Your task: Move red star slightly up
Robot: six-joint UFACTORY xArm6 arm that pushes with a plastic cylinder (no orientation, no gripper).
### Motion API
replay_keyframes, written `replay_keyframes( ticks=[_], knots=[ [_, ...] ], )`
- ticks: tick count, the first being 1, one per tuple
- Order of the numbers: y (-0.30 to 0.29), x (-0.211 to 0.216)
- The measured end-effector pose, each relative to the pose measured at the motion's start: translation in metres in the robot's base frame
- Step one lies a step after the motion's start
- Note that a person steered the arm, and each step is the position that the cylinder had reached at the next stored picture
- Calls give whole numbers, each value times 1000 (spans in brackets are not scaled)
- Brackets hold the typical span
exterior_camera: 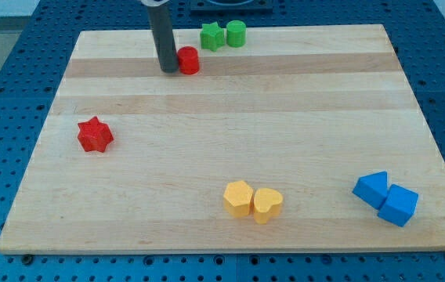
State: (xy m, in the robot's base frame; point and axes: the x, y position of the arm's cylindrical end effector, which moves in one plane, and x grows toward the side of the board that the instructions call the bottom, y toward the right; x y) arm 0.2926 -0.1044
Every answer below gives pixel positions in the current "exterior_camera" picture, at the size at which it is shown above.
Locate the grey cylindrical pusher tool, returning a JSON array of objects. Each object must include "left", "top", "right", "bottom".
[{"left": 141, "top": 0, "right": 179, "bottom": 74}]

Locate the yellow heart block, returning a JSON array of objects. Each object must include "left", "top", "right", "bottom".
[{"left": 253, "top": 188, "right": 284, "bottom": 224}]

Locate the wooden board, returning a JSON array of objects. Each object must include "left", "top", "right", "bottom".
[{"left": 0, "top": 24, "right": 445, "bottom": 255}]

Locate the blue triangle block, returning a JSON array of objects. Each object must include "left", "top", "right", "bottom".
[{"left": 353, "top": 172, "right": 388, "bottom": 210}]

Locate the blue cube block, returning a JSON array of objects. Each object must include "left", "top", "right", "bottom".
[{"left": 378, "top": 184, "right": 419, "bottom": 227}]

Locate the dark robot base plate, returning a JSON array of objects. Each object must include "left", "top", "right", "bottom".
[{"left": 189, "top": 0, "right": 273, "bottom": 13}]

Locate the red cylinder block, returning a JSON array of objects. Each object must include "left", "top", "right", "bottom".
[{"left": 177, "top": 46, "right": 200, "bottom": 74}]

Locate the green star block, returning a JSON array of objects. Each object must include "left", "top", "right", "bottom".
[{"left": 200, "top": 22, "right": 226, "bottom": 52}]

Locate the green cylinder block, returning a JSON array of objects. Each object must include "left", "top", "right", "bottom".
[{"left": 226, "top": 20, "right": 247, "bottom": 48}]

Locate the yellow hexagon block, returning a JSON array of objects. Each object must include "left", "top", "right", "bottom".
[{"left": 223, "top": 180, "right": 254, "bottom": 218}]

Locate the red star block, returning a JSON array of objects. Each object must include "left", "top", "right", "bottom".
[{"left": 78, "top": 116, "right": 114, "bottom": 153}]

